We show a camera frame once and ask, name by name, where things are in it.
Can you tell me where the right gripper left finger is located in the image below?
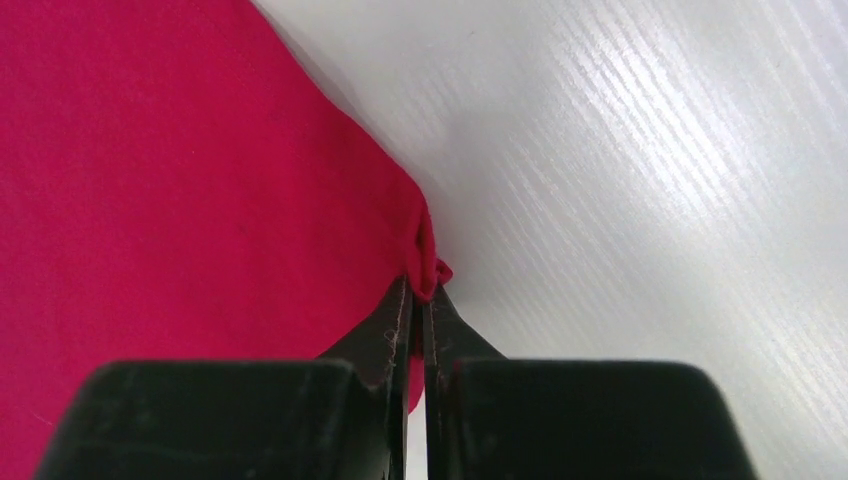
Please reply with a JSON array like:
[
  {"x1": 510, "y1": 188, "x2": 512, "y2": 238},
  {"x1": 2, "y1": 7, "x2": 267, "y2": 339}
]
[{"x1": 35, "y1": 277, "x2": 414, "y2": 479}]

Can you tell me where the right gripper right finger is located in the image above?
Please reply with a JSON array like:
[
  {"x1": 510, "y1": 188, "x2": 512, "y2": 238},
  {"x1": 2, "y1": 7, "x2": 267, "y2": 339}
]
[{"x1": 422, "y1": 289, "x2": 756, "y2": 479}]

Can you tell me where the red t shirt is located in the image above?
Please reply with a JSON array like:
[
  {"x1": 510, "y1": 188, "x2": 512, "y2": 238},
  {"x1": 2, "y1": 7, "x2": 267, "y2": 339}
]
[{"x1": 1, "y1": 1, "x2": 451, "y2": 479}]

